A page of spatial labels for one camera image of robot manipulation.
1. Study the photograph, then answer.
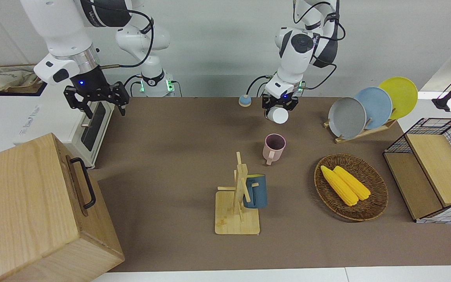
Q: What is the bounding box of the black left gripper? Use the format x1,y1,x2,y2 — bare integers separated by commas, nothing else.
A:
262,90,299,118

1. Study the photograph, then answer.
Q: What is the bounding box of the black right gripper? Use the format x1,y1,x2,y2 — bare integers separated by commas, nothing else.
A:
64,66,129,119

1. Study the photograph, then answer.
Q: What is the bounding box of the white cup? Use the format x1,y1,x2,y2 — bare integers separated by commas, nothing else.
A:
267,107,289,125

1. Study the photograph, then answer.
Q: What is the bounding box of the pink mug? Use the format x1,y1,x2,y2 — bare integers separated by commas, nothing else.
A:
263,134,287,166

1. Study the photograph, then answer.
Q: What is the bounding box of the white toaster oven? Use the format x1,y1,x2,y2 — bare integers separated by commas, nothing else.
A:
12,95,115,170

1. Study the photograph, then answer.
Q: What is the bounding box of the grey plate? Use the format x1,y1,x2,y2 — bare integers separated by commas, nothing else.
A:
328,97,367,139

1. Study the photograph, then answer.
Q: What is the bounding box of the wooden plate rack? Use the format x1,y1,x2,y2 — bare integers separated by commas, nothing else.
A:
323,117,398,145

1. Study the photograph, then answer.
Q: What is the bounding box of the teal mug yellow inside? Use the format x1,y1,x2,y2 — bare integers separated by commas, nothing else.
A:
243,174,269,210

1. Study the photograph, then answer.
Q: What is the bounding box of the brown table mat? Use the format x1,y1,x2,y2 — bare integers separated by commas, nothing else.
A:
88,96,451,273

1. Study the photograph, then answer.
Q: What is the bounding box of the yellow corn cob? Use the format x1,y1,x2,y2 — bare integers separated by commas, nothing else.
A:
320,165,359,207
334,166,372,201

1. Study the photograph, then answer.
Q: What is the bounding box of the light blue plate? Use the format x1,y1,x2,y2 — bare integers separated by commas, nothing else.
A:
354,87,393,130

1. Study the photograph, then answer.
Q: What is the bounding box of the cardboard box with paper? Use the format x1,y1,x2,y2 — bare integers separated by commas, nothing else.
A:
0,64,49,106

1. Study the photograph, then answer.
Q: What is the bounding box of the wooden mug rack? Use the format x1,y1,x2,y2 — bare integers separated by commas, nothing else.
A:
215,152,261,236

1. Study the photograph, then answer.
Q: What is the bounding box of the yellow plate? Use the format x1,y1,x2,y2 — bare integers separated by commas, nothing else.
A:
378,76,419,120

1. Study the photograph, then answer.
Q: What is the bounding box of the brown wicker basket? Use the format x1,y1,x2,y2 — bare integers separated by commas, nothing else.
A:
314,153,389,222

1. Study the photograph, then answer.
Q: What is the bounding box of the wooden cabinet box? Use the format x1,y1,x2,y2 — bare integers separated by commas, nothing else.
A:
0,132,126,282

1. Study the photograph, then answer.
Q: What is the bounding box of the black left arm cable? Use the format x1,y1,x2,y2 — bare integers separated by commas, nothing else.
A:
248,0,347,99

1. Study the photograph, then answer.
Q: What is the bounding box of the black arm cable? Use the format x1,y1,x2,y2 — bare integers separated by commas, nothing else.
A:
248,0,347,99
80,0,156,98

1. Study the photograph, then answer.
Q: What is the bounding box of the black cabinet handle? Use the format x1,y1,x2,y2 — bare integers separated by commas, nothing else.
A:
70,157,97,210

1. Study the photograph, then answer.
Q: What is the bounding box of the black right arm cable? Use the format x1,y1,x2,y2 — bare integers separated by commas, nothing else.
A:
80,0,156,98

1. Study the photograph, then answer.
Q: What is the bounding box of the wire shelf with wooden boards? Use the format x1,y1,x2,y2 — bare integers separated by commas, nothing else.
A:
382,117,451,224

